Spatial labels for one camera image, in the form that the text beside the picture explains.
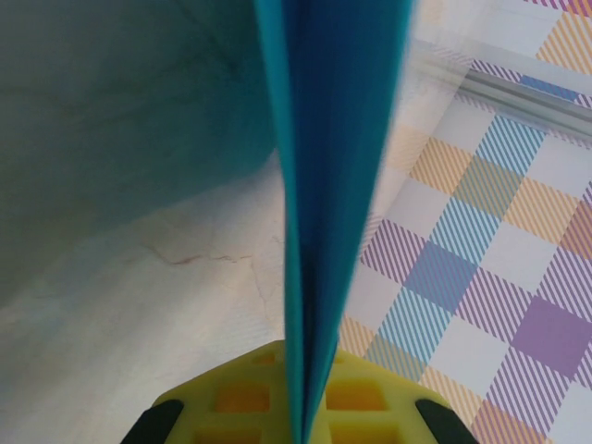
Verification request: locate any aluminium side rail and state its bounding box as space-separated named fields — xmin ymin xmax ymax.
xmin=406 ymin=39 xmax=592 ymax=140

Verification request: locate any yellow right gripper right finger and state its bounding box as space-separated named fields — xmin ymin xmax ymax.
xmin=307 ymin=349 xmax=472 ymax=444

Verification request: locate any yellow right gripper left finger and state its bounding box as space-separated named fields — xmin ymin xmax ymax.
xmin=120 ymin=339 xmax=293 ymax=444

